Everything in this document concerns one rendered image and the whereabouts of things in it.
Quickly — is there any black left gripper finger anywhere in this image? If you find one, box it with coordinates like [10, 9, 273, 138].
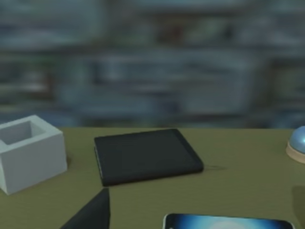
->
[59, 187, 112, 229]

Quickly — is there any smartphone with blue screen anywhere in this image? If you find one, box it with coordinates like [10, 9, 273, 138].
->
[163, 213, 296, 229]

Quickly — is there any silver bell with tan base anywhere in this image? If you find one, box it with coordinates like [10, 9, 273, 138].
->
[285, 125, 305, 164]

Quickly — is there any black tablet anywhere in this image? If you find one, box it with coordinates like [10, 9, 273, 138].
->
[93, 128, 204, 187]

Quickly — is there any white open-top box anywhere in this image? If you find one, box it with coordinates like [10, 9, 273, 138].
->
[0, 114, 68, 196]

